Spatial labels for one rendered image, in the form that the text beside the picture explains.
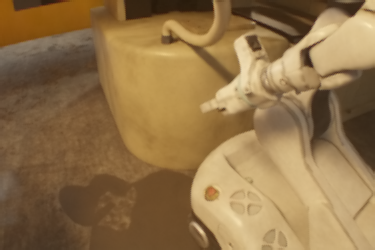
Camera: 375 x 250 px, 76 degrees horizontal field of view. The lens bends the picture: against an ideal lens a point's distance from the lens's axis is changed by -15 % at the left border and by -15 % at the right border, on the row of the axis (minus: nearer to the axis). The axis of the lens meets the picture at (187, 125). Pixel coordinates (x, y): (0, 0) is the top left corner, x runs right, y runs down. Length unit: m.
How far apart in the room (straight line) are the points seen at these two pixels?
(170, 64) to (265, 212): 0.63
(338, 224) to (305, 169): 0.16
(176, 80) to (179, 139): 0.29
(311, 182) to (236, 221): 0.21
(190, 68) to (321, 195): 0.66
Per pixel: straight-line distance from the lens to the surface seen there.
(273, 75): 0.46
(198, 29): 1.23
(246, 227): 0.73
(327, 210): 0.70
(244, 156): 0.97
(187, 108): 1.14
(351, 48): 0.36
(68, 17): 3.29
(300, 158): 0.69
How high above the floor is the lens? 0.96
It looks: 35 degrees down
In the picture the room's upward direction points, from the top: straight up
